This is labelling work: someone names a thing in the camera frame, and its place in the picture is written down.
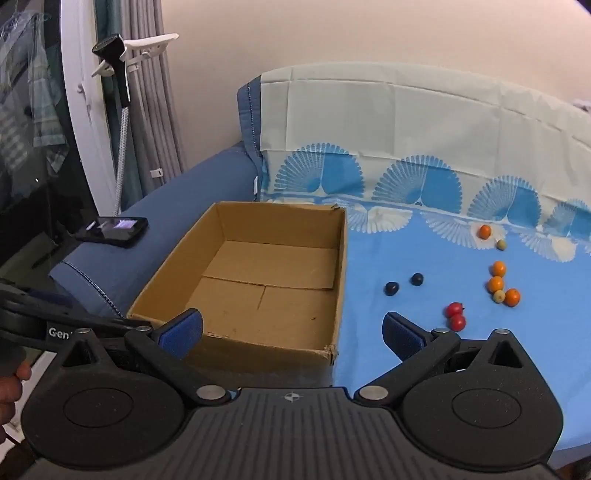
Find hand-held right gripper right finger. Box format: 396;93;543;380
353;311;536;407

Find blue sofa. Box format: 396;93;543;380
48;69;265;320

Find blue fan-print sheet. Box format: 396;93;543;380
255;65;591;468

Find white plastic hanger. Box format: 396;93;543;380
91;33;180;78

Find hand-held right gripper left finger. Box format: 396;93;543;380
55;308;232;407

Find black smartphone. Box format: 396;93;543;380
74;216;149;249

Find brown cardboard box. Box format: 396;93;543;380
126;200;348;387

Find hanging clothes in plastic cover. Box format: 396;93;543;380
0;9;70;172

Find garment steamer with braided hose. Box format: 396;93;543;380
91;34;134;217

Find white door frame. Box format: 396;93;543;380
60;0;122;217

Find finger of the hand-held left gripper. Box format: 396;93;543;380
28;298;153;344

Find grey curtain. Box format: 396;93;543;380
121;0;186;195

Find person's left hand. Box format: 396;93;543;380
0;363;34;444

